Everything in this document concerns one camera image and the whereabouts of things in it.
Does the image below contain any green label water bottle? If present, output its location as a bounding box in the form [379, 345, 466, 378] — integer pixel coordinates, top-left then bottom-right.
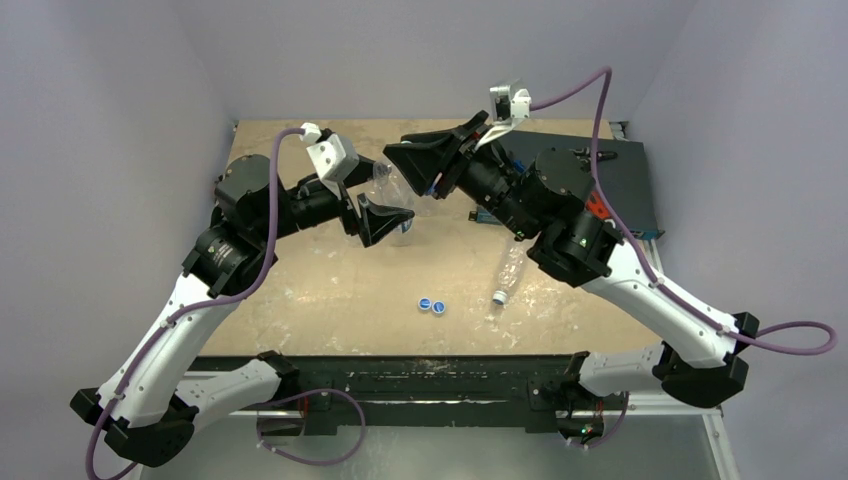
[388, 219, 414, 247]

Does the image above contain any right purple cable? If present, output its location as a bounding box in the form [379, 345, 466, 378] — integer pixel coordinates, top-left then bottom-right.
[529, 66, 839, 357]

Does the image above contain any dark network switch box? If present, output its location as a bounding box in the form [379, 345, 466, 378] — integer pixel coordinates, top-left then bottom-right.
[474, 131, 664, 240]

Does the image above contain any blue label Pocari bottle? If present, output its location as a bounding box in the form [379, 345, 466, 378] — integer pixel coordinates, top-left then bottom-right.
[424, 176, 441, 200]

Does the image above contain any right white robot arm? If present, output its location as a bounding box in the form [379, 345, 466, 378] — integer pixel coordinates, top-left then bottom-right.
[383, 113, 759, 408]

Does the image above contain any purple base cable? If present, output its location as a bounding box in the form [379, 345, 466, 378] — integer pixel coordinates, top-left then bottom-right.
[255, 386, 367, 466]

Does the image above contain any red adjustable wrench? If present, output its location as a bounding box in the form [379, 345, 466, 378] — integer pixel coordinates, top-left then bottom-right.
[586, 191, 611, 220]

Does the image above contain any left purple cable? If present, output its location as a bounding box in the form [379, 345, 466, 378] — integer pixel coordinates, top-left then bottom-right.
[85, 127, 309, 480]

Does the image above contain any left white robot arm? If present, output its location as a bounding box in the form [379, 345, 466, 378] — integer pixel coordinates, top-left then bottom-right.
[70, 155, 413, 467]

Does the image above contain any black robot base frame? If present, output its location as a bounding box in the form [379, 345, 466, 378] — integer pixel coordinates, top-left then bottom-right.
[198, 354, 631, 439]

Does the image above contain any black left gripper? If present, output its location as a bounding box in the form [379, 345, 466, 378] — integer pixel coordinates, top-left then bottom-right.
[256, 153, 413, 243]

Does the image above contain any clear bottle white cap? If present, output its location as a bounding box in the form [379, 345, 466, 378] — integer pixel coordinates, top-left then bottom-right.
[372, 161, 414, 210]

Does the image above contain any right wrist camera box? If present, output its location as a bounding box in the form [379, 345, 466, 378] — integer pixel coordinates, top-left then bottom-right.
[476, 79, 532, 150]

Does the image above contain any clear bottle blue cap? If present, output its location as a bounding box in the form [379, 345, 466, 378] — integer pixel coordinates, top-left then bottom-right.
[491, 238, 531, 306]

